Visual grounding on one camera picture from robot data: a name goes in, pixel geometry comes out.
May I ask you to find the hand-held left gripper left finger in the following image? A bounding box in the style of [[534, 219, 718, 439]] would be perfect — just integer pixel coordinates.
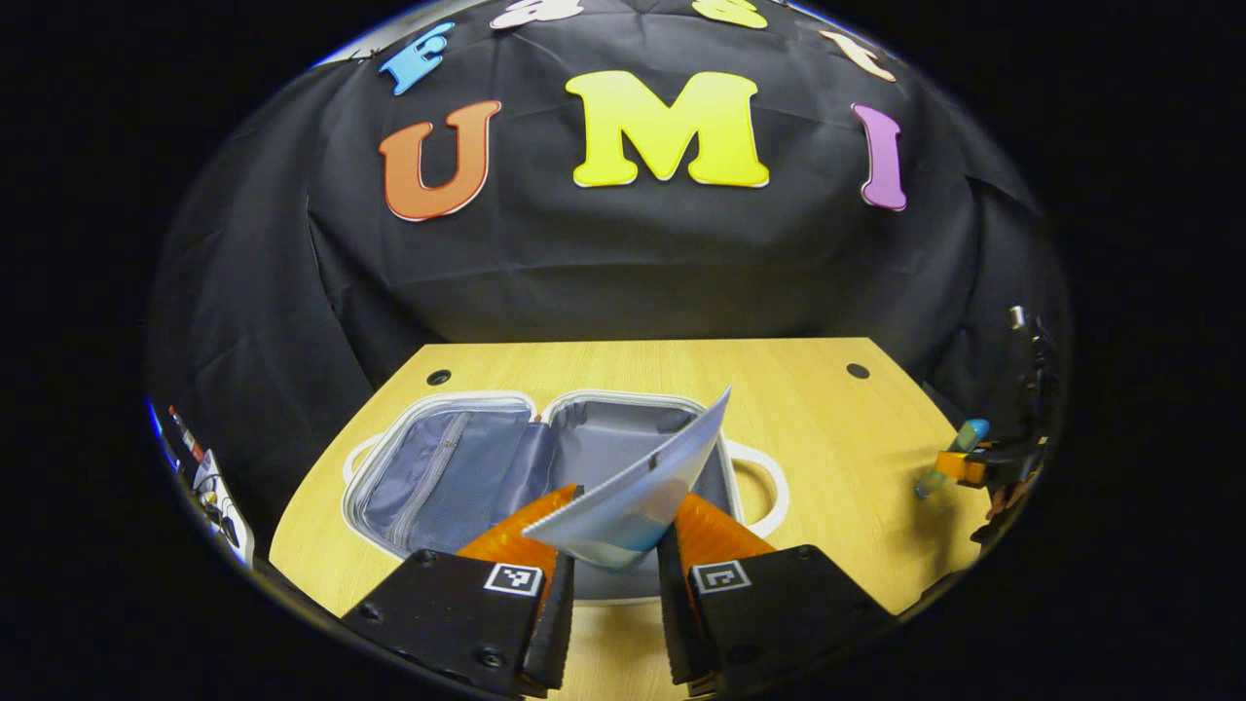
[[341, 484, 585, 698]]

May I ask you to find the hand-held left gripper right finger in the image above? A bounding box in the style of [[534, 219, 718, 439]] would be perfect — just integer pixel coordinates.
[[657, 492, 898, 697]]

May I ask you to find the blue capped skincare tube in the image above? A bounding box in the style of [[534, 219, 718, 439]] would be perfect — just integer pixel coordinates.
[[915, 419, 992, 499]]

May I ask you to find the white suitcase with grey lining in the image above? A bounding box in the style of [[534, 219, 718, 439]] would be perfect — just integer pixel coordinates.
[[343, 389, 789, 605]]

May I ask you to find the white and blue skincare sachet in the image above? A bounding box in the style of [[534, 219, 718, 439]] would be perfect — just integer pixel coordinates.
[[523, 386, 733, 571]]

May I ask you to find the white background clutter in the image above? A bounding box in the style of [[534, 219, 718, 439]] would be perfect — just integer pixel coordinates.
[[146, 399, 256, 568]]

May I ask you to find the black backdrop cloth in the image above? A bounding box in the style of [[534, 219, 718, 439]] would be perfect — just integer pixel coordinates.
[[146, 0, 1072, 546]]

